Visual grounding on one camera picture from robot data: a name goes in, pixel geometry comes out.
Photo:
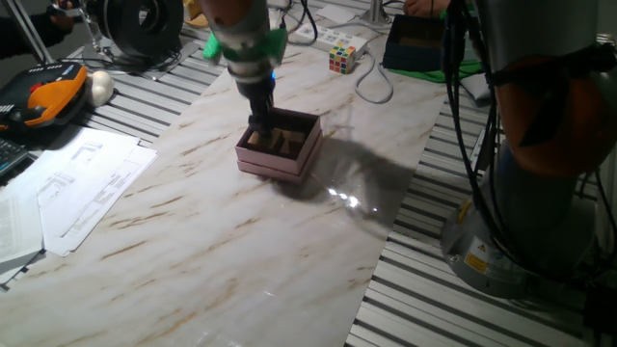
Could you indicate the small wooden cube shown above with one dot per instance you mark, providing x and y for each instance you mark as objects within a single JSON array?
[{"x": 254, "y": 138}]

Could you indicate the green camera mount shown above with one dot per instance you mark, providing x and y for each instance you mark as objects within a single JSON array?
[{"x": 270, "y": 45}]

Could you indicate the white power strip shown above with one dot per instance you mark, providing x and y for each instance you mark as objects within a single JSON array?
[{"x": 332, "y": 38}]

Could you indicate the colourful puzzle cube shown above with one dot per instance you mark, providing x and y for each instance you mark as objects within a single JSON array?
[{"x": 342, "y": 60}]

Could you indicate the white crumpled cloth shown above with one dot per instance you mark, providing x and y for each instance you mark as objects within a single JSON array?
[{"x": 476, "y": 89}]

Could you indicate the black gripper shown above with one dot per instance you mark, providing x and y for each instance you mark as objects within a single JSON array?
[{"x": 255, "y": 94}]

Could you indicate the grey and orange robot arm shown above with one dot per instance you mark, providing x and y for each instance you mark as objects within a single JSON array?
[{"x": 530, "y": 217}]

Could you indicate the blue open box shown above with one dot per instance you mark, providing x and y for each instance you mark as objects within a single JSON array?
[{"x": 410, "y": 58}]

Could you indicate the dark-sleeved person's left hand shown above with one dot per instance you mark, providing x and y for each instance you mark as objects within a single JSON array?
[{"x": 63, "y": 17}]

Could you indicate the dark-sleeved person's left forearm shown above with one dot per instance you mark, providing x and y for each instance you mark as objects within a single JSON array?
[{"x": 24, "y": 36}]

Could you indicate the green cloth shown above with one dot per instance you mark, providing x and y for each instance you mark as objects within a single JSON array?
[{"x": 434, "y": 75}]

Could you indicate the slanted aluminium bar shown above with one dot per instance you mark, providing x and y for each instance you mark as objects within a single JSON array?
[{"x": 29, "y": 31}]

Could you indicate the black keyboard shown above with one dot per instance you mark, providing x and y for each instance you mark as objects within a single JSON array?
[{"x": 9, "y": 154}]

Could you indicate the silver metal post base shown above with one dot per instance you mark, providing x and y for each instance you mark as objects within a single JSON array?
[{"x": 375, "y": 12}]

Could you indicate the white rounded object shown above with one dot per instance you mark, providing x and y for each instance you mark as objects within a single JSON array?
[{"x": 100, "y": 88}]

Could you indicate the round wooden board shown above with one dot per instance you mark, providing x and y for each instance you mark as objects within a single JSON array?
[{"x": 197, "y": 22}]

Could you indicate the white printed paper sheet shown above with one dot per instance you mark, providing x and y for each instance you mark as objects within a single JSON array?
[
  {"x": 96, "y": 159},
  {"x": 19, "y": 226},
  {"x": 120, "y": 193}
]

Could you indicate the yellow soft object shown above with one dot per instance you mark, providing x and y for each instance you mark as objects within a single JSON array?
[{"x": 193, "y": 8}]

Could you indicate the pink gift box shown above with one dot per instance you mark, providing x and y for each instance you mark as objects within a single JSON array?
[{"x": 279, "y": 164}]

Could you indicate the large wooden block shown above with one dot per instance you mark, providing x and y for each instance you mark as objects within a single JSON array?
[{"x": 293, "y": 141}]

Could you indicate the silver metal rod stand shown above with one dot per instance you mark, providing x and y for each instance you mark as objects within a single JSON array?
[{"x": 91, "y": 34}]

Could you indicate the black filament spool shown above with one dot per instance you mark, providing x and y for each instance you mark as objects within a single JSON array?
[{"x": 144, "y": 24}]

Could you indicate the orange and black teach pendant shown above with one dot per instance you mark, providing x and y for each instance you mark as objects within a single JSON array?
[{"x": 53, "y": 94}]

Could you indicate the brown-sleeved person's left hand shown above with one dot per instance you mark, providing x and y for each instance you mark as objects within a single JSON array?
[{"x": 426, "y": 7}]

